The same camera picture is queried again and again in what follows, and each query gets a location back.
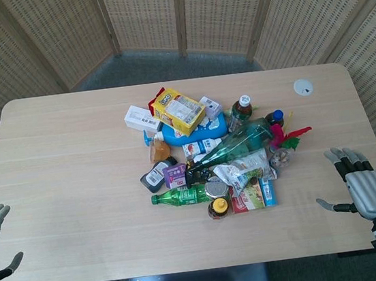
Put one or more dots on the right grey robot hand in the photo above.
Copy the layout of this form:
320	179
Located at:
369	190

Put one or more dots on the translucent amber plastic container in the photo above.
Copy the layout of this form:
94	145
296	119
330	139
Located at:
159	151

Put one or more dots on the clear jar of nuts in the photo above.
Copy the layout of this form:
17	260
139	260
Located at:
281	159

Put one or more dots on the red green feather shuttlecock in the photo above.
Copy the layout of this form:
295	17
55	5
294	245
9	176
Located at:
289	141

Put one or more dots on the blue white snack packet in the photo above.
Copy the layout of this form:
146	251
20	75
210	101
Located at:
269	192

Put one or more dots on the dark bottle blue cap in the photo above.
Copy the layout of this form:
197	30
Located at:
276	117

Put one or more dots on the red green snack packet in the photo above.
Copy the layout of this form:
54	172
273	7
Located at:
248	200

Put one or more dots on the crumpled silver snack bag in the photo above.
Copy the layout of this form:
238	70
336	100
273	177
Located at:
243	169

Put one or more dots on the dark green glossy bag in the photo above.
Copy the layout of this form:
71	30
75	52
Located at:
240	144

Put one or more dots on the brown tea bottle white cap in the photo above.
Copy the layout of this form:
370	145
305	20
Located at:
241	110

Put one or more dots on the brown bottle yellow cap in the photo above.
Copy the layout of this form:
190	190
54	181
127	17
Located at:
218	208

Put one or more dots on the silver lid tin can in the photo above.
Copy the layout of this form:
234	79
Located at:
216	188

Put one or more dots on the black ink bottle white label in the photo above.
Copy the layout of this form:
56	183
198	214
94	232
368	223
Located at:
154	177

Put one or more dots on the blue pump lotion bottle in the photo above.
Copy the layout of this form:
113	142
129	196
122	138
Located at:
207	132

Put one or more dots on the small white milk bottle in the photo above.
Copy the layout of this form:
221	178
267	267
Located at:
202	146

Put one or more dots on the black clip toy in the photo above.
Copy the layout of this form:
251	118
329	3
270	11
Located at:
196	178

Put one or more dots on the white barcode box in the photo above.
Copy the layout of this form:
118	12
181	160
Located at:
138	117

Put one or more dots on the small white carton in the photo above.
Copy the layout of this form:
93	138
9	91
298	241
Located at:
211	105

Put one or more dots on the small purple box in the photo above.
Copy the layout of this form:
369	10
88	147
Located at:
175	175

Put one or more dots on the green soda bottle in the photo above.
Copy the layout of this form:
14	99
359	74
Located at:
181	196

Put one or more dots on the woven wooden folding screen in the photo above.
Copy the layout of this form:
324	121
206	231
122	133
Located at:
58	33

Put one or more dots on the yellow biscuit pack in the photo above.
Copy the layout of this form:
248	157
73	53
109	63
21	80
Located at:
178	114

